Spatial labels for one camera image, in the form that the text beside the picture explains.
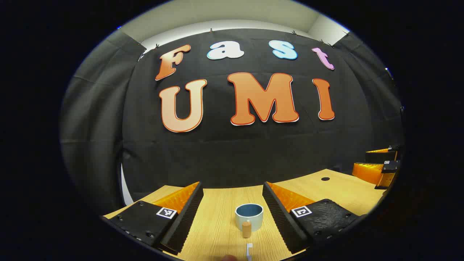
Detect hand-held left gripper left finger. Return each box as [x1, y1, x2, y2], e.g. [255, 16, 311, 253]
[100, 181, 204, 254]

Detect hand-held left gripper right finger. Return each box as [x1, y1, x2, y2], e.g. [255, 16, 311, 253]
[262, 181, 366, 254]

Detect light blue cup wooden handle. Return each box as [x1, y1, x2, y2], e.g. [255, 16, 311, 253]
[235, 203, 264, 239]

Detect wooden desktop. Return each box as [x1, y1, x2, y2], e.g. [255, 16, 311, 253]
[103, 169, 386, 261]

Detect black backdrop cloth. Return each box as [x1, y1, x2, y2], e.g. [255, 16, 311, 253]
[60, 27, 405, 214]

